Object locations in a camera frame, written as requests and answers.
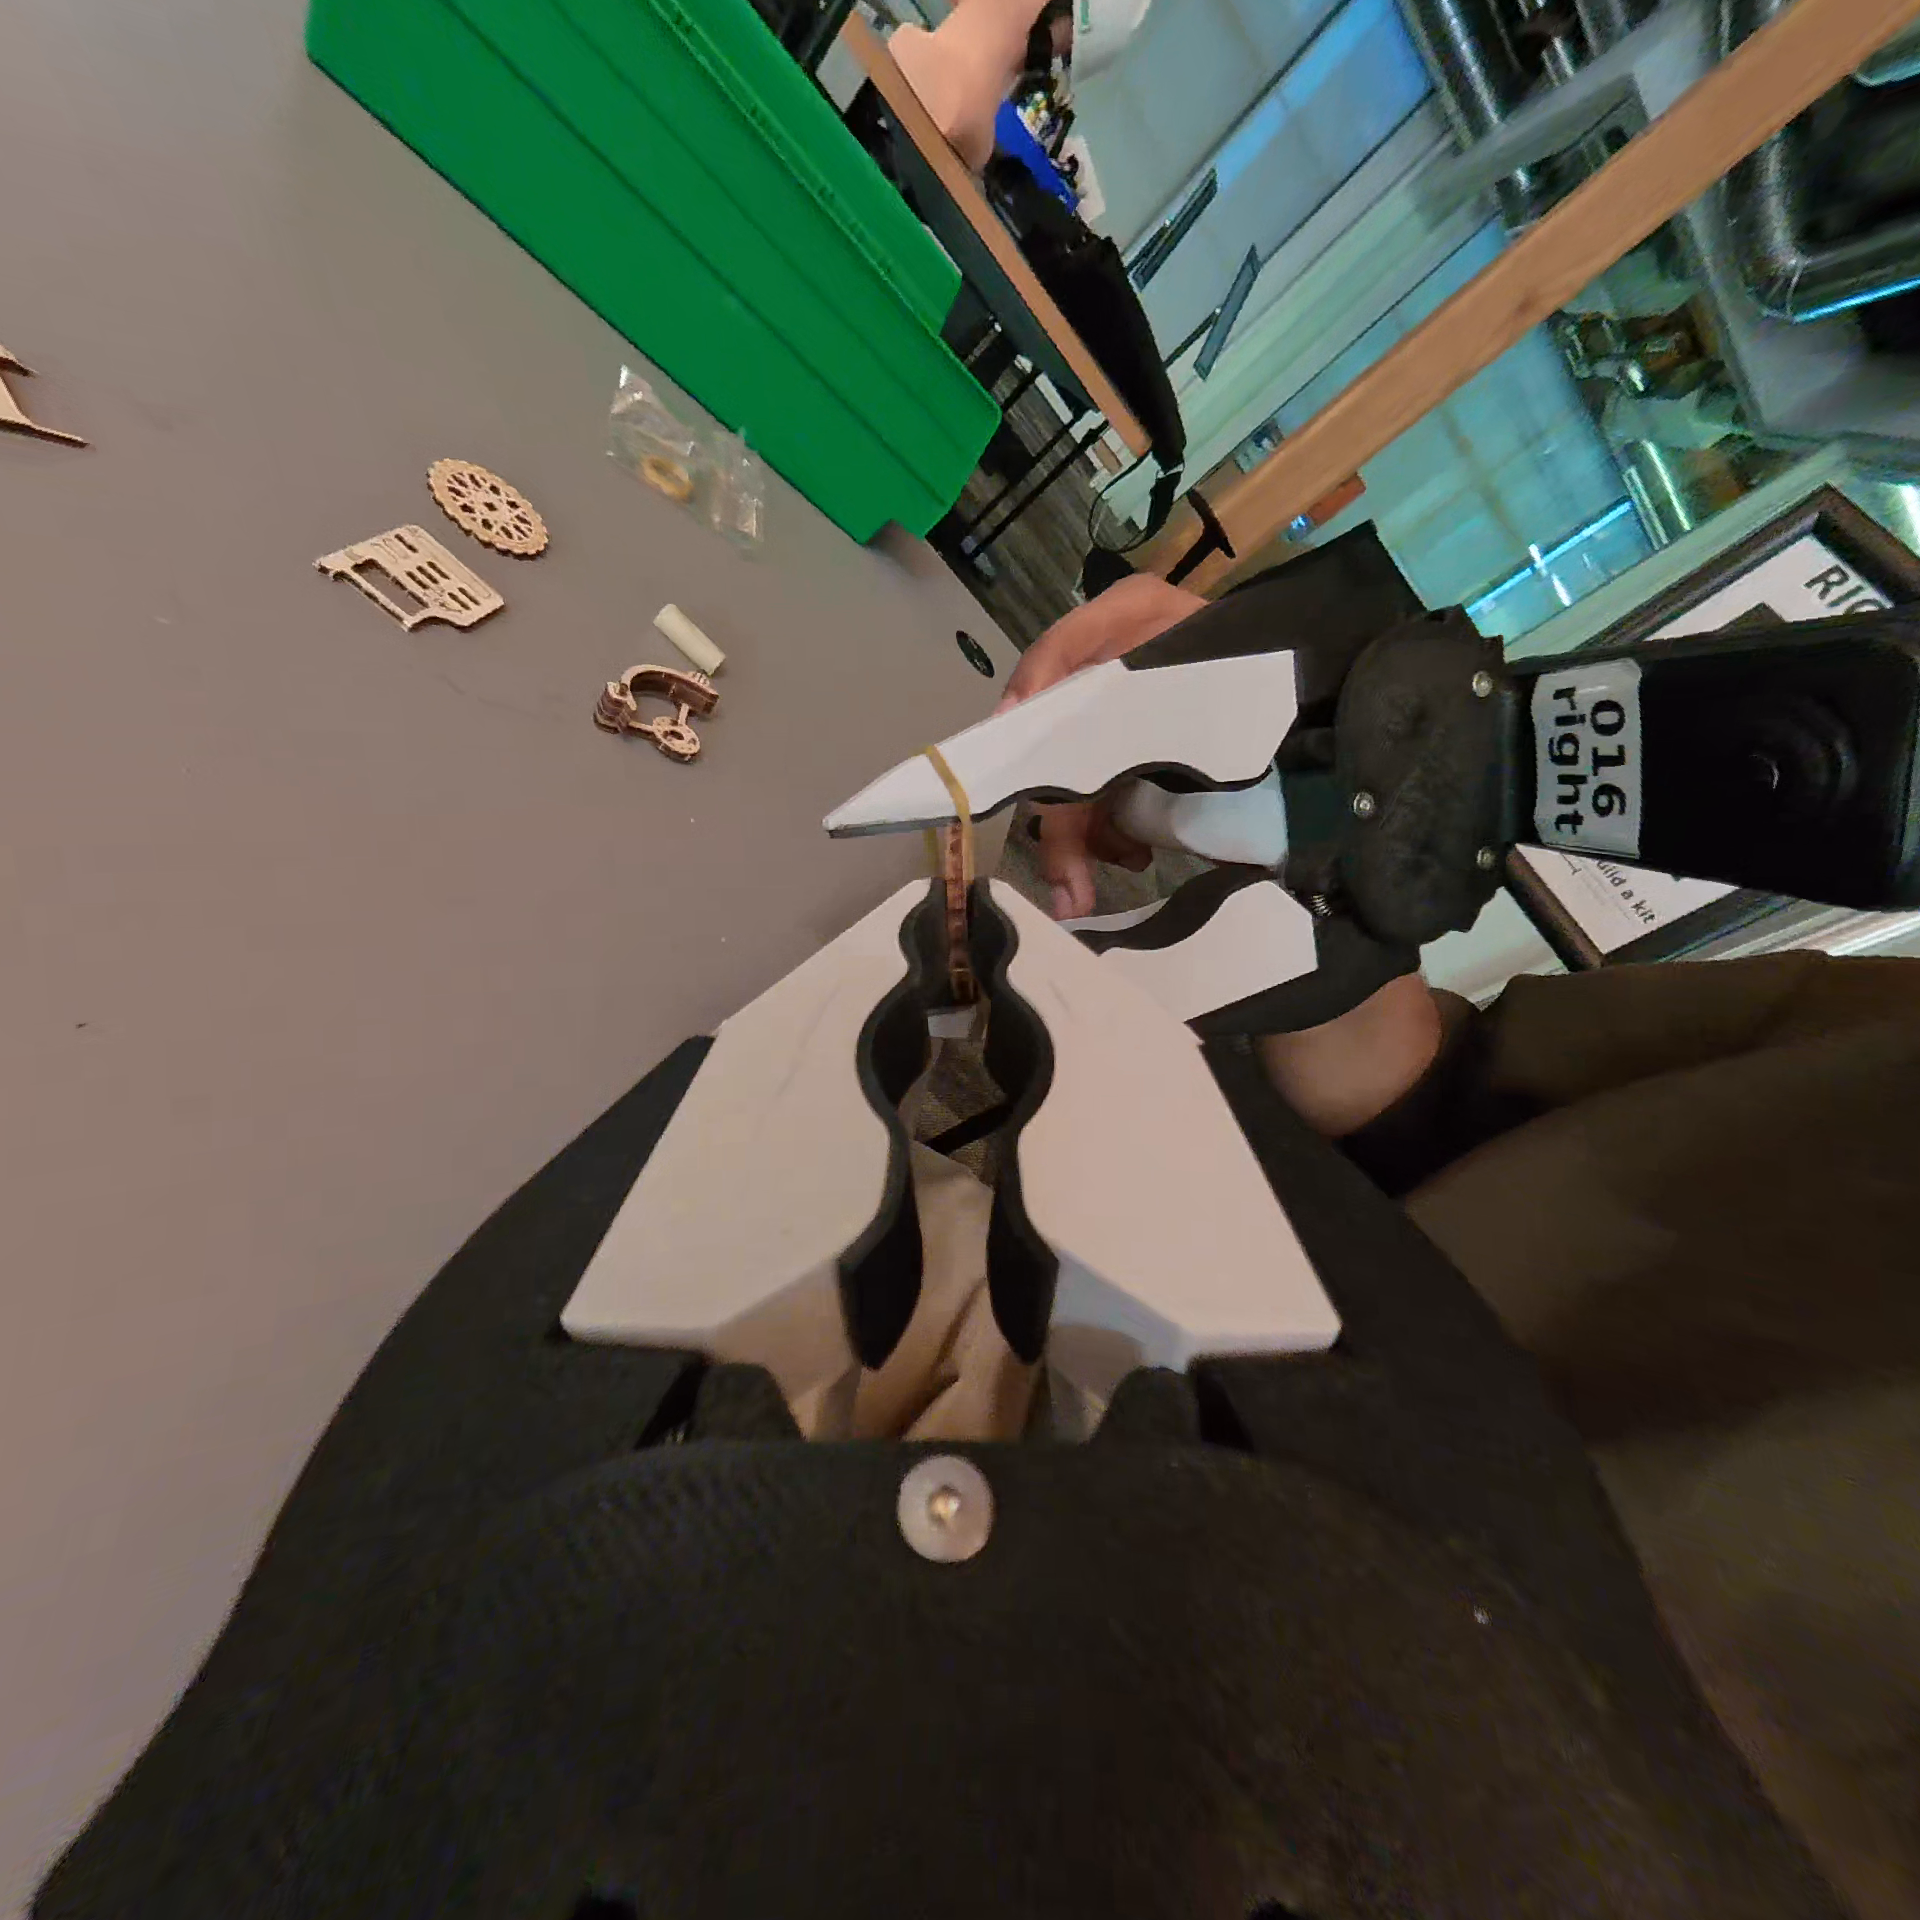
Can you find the wooden spoked wheel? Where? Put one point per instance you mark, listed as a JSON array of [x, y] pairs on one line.
[[956, 944]]

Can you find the wooden clamp-shaped assembly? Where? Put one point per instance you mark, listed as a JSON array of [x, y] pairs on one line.
[[662, 705]]

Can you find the yellow rubber band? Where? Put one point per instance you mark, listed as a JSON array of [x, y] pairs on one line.
[[956, 810]]

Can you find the white cylinder stick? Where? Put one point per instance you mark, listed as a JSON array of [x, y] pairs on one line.
[[691, 639]]

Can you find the wooden beam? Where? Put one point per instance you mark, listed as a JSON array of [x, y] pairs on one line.
[[1575, 240]]

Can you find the clear bag of small parts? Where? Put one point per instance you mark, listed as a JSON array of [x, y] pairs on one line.
[[683, 458]]

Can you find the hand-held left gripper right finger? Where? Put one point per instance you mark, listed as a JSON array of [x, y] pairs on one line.
[[1171, 1201]]

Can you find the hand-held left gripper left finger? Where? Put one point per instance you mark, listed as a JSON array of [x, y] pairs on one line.
[[706, 1201]]

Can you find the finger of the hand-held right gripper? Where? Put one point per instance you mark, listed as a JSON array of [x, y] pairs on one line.
[[1244, 944], [1109, 727]]

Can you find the mannequin head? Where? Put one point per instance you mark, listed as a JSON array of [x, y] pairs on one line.
[[962, 59]]

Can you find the small square wooden piece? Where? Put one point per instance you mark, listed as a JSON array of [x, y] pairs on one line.
[[23, 412]]

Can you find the grey desk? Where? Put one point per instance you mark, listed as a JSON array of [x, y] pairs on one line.
[[300, 900]]

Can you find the slotted flat wooden part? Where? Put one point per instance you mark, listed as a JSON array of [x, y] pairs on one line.
[[398, 579]]

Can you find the black bag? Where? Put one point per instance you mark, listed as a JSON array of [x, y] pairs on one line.
[[1095, 299]]

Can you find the person's right hand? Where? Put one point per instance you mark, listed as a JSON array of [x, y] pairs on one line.
[[1109, 623]]

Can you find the small wooden gear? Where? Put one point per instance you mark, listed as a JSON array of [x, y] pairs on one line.
[[488, 508]]

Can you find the person's olive shirt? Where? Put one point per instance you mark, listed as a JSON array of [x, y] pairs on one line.
[[1725, 1275]]

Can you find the wooden table with mannequin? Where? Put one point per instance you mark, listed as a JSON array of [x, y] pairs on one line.
[[974, 195]]

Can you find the green plastic bin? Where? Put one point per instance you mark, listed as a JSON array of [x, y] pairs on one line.
[[676, 195]]

